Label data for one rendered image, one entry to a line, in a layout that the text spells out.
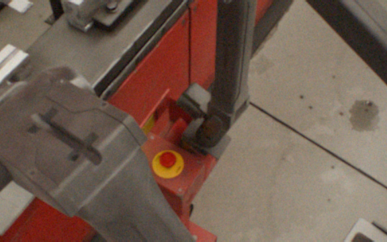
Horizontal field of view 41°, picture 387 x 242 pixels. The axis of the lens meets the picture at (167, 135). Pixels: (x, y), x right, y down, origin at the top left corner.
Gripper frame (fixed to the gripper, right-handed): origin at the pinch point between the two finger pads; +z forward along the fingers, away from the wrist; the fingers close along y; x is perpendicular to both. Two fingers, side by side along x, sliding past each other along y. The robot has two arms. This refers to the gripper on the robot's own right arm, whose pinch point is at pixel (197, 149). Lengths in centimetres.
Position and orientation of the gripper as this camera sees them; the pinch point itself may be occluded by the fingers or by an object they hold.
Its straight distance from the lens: 128.1
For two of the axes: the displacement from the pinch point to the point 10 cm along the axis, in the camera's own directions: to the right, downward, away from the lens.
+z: -2.1, 3.6, 9.1
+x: -5.3, 7.4, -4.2
